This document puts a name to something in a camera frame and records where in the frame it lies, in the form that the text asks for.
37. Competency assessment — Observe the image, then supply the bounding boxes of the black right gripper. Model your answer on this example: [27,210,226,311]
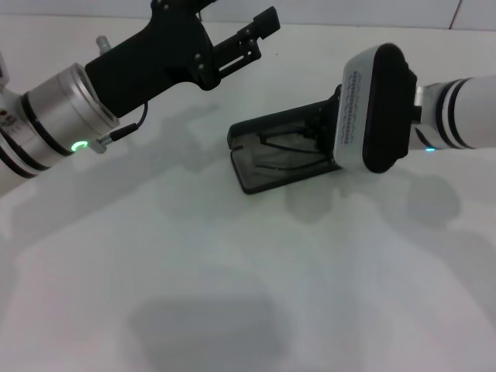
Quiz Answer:
[321,84,344,117]

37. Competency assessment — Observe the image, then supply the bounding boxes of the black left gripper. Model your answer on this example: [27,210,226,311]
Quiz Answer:
[84,0,282,119]

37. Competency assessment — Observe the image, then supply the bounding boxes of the black glasses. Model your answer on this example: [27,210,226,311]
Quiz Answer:
[253,129,334,171]

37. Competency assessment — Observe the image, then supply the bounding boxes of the black glasses case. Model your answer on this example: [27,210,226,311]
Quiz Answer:
[226,96,342,195]

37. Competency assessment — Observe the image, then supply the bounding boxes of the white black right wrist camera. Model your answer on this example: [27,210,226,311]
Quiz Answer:
[332,42,420,174]

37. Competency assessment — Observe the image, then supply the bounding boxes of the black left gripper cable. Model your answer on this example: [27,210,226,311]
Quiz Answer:
[91,101,150,154]

